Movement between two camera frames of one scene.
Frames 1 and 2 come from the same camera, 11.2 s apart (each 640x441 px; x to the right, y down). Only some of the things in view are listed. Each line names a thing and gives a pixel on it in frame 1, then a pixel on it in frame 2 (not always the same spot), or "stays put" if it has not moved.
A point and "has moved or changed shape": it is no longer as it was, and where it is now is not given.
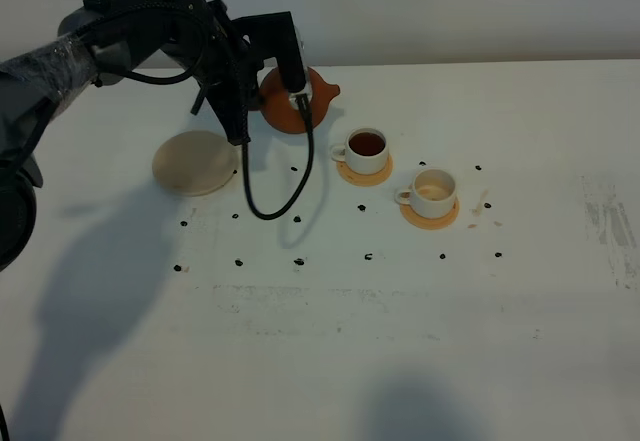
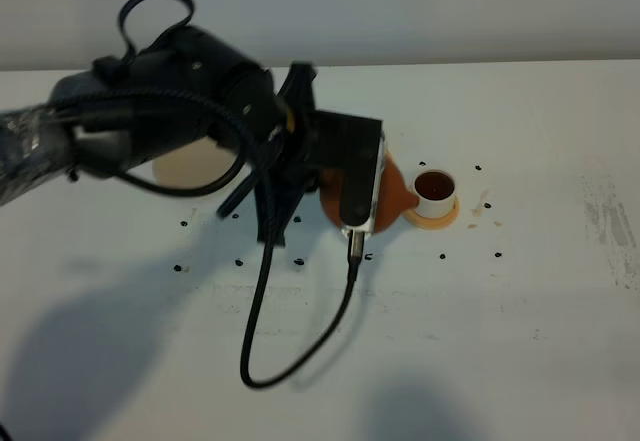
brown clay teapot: x=277 y=109 has moved or changed shape
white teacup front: x=432 y=194 stays put
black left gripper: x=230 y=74 → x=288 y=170
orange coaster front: x=430 y=223 stays put
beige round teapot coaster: x=195 y=163 stays put
